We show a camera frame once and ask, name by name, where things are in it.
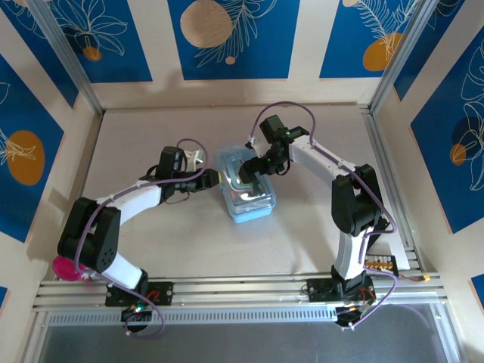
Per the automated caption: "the blue plastic tool box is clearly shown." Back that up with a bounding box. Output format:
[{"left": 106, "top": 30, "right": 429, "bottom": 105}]
[{"left": 214, "top": 143, "right": 278, "bottom": 225}]

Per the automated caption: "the black connector board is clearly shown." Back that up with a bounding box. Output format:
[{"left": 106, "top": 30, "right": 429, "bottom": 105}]
[{"left": 365, "top": 253, "right": 398, "bottom": 275}]

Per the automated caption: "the pink plastic container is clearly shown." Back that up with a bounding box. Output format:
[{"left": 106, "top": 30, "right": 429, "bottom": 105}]
[{"left": 51, "top": 255, "right": 94, "bottom": 283}]

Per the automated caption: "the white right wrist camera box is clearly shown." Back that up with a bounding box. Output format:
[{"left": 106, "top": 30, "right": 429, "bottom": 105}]
[{"left": 246, "top": 136, "right": 268, "bottom": 159}]

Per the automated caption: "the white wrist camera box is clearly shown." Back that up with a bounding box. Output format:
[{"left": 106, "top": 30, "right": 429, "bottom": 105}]
[
  {"left": 183, "top": 148, "right": 208, "bottom": 167},
  {"left": 246, "top": 136, "right": 268, "bottom": 159}
]

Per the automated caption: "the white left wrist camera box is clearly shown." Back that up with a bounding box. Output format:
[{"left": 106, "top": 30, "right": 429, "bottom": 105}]
[{"left": 183, "top": 148, "right": 208, "bottom": 167}]

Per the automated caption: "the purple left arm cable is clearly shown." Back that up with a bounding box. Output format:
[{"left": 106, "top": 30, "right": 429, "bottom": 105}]
[{"left": 73, "top": 138, "right": 209, "bottom": 338}]

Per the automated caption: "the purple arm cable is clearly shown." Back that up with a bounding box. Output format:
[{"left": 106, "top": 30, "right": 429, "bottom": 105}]
[
  {"left": 73, "top": 138, "right": 209, "bottom": 338},
  {"left": 249, "top": 101, "right": 400, "bottom": 333}
]

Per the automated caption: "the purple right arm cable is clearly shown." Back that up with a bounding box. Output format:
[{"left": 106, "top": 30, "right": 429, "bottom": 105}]
[{"left": 249, "top": 101, "right": 400, "bottom": 333}]

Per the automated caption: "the aluminium side rail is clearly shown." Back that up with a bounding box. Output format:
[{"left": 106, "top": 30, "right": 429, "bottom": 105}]
[{"left": 361, "top": 104, "right": 423, "bottom": 273}]

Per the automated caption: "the aluminium front rail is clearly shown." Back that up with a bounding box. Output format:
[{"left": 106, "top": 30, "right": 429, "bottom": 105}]
[{"left": 32, "top": 272, "right": 449, "bottom": 312}]

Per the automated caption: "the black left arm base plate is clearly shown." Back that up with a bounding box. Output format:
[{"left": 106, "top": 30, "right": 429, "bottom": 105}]
[{"left": 104, "top": 281, "right": 175, "bottom": 307}]

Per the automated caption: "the grey slotted cable duct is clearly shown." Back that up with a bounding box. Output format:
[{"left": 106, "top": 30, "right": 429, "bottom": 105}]
[{"left": 47, "top": 306, "right": 438, "bottom": 327}]

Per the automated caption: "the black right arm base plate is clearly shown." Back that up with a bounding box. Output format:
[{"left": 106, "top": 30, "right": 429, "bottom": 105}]
[{"left": 307, "top": 278, "right": 376, "bottom": 303}]

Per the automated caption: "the aluminium frame post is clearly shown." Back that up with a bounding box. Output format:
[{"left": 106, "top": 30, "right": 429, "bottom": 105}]
[
  {"left": 368, "top": 0, "right": 436, "bottom": 114},
  {"left": 28, "top": 0, "right": 105, "bottom": 116}
]

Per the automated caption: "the yellow power connector wire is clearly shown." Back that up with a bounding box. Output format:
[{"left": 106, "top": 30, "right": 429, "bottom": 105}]
[{"left": 391, "top": 271, "right": 433, "bottom": 284}]

